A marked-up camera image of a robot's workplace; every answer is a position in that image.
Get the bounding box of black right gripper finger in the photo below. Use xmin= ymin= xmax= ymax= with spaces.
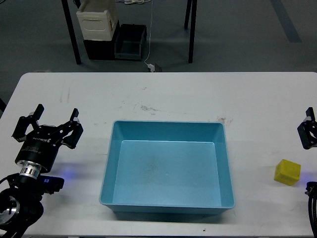
xmin=297 ymin=107 xmax=317 ymax=150

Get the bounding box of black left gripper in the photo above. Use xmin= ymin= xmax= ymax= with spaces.
xmin=12 ymin=104 xmax=83 ymax=173

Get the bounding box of yellow block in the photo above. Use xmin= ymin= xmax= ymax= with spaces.
xmin=274 ymin=159 xmax=301 ymax=186

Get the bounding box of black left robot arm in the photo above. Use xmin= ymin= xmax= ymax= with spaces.
xmin=0 ymin=104 xmax=83 ymax=238

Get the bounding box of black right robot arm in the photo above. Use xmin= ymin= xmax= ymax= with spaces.
xmin=297 ymin=107 xmax=317 ymax=238

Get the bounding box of black table leg left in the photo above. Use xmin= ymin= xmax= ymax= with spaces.
xmin=61 ymin=0 xmax=81 ymax=65

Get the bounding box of black table leg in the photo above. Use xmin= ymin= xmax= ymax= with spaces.
xmin=184 ymin=0 xmax=192 ymax=29
xmin=61 ymin=0 xmax=81 ymax=65
xmin=188 ymin=0 xmax=198 ymax=63

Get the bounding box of black crate under cream crate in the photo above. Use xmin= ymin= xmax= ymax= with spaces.
xmin=83 ymin=22 xmax=120 ymax=60

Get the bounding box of blue plastic tray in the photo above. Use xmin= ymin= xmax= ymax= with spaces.
xmin=99 ymin=120 xmax=236 ymax=215

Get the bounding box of cream plastic crate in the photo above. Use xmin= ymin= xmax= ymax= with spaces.
xmin=76 ymin=0 xmax=118 ymax=41

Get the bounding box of dark grey storage bin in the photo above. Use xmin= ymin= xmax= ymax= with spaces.
xmin=114 ymin=24 xmax=147 ymax=61

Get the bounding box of white power adapter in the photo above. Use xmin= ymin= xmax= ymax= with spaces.
xmin=147 ymin=64 xmax=155 ymax=72

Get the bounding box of black table leg right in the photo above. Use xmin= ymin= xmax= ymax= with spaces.
xmin=188 ymin=0 xmax=198 ymax=63

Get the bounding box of black table leg far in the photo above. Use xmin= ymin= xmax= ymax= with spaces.
xmin=184 ymin=0 xmax=192 ymax=29

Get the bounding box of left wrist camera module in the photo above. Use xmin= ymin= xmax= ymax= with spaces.
xmin=37 ymin=176 xmax=64 ymax=194

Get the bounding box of white cable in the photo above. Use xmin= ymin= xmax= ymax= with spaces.
xmin=116 ymin=0 xmax=153 ymax=65

